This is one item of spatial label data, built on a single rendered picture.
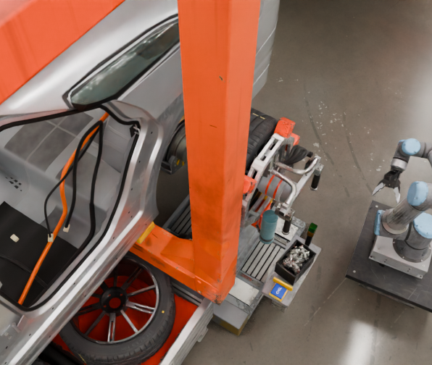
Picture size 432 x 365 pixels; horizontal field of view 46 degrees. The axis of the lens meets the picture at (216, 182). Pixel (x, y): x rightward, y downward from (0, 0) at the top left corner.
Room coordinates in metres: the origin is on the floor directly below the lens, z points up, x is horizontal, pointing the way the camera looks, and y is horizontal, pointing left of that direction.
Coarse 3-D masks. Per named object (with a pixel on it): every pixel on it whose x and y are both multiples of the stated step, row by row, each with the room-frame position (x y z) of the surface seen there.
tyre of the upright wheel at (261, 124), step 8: (256, 112) 1.89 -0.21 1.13; (256, 120) 1.80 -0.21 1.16; (264, 120) 1.82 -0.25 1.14; (272, 120) 1.83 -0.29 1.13; (256, 128) 1.74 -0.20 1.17; (264, 128) 1.74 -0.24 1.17; (272, 128) 1.77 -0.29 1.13; (248, 136) 1.68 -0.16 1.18; (256, 136) 1.68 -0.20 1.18; (264, 136) 1.70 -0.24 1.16; (248, 144) 1.63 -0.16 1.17; (256, 144) 1.63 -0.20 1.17; (248, 152) 1.59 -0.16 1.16; (248, 160) 1.57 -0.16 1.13; (256, 200) 1.70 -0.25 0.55
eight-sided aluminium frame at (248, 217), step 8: (272, 136) 1.73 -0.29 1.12; (280, 136) 1.73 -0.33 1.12; (272, 144) 1.70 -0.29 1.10; (280, 144) 1.68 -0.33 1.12; (288, 144) 1.83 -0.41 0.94; (264, 152) 1.62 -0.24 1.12; (272, 152) 1.62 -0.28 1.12; (280, 152) 1.85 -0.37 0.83; (288, 152) 1.82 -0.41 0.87; (256, 160) 1.57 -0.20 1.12; (280, 160) 1.84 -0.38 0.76; (256, 168) 1.53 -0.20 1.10; (264, 168) 1.53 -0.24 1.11; (248, 176) 1.51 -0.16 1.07; (256, 176) 1.50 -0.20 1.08; (256, 184) 1.48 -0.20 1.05; (248, 200) 1.42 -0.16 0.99; (248, 208) 1.42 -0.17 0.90; (256, 208) 1.61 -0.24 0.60; (264, 208) 1.61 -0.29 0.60; (248, 216) 1.53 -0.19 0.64; (256, 216) 1.54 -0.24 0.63; (240, 224) 1.40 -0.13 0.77; (248, 224) 1.44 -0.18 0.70
